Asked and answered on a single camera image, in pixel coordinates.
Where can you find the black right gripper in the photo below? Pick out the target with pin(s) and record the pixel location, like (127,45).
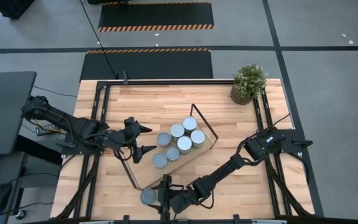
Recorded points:
(176,200)

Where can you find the peas tin can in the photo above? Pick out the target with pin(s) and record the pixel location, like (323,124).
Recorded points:
(160,160)
(190,123)

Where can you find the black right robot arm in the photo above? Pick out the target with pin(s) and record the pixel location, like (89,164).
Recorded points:
(222,169)

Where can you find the black aluminium rig frame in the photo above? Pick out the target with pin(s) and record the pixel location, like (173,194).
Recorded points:
(166,82)

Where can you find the silver-lidded tin can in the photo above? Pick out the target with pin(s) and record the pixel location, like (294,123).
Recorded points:
(172,154)
(197,137)
(184,143)

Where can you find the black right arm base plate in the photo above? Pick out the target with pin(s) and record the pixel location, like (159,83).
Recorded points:
(294,150)

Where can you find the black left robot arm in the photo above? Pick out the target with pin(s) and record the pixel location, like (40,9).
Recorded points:
(82,127)

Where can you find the mixed vegetables tin can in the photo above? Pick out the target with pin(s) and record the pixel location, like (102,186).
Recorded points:
(164,139)

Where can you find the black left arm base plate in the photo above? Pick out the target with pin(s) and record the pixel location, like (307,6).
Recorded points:
(70,151)

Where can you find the potted plant ribbed pot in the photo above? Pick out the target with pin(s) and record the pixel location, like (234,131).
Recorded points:
(249,82)

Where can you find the carrots tin can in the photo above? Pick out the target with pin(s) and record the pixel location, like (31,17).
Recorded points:
(177,130)

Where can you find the black box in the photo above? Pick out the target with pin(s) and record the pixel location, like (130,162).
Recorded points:
(11,7)

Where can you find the black floor mat striped edges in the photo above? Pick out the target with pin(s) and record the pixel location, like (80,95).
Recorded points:
(155,14)
(148,65)

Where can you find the dark grey desk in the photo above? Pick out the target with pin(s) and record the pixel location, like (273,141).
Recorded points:
(5,112)

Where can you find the teal tuna can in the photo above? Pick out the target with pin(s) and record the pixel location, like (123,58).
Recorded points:
(148,196)

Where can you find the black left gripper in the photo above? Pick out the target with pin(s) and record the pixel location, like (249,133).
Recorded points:
(126,135)

